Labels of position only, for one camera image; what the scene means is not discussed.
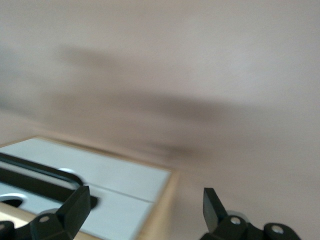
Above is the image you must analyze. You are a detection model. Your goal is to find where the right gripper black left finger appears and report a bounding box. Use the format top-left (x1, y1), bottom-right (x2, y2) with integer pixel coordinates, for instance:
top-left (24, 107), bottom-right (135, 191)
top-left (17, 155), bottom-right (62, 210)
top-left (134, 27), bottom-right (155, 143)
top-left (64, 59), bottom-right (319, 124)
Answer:
top-left (0, 186), bottom-right (91, 240)

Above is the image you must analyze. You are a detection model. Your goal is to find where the black metal drawer handle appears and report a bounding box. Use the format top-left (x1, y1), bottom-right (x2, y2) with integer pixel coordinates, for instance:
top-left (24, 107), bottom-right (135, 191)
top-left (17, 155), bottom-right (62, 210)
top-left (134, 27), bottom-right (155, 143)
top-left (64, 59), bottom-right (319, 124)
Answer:
top-left (0, 151), bottom-right (100, 211)

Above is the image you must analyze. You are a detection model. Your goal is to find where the white-front drawer with handle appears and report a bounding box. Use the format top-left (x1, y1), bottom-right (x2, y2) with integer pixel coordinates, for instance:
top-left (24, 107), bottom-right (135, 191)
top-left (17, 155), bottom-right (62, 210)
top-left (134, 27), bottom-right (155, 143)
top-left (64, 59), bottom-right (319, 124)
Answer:
top-left (0, 184), bottom-right (155, 239)

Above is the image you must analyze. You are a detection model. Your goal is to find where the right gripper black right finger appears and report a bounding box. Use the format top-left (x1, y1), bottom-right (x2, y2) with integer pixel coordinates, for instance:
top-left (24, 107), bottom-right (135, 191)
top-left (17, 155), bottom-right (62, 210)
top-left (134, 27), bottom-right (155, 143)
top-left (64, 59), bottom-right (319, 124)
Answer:
top-left (199, 187), bottom-right (301, 240)

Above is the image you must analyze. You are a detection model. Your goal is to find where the wooden drawer cabinet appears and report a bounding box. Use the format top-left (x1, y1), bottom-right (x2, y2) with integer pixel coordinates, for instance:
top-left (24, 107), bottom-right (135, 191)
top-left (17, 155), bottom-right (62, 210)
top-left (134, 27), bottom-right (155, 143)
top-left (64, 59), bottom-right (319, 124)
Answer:
top-left (0, 135), bottom-right (181, 240)

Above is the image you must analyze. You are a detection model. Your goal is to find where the white-front drawer without handle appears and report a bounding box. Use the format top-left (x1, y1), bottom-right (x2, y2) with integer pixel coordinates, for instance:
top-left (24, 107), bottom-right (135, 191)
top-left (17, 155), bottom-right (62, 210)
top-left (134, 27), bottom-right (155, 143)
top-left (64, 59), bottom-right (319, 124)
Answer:
top-left (0, 138), bottom-right (174, 204)

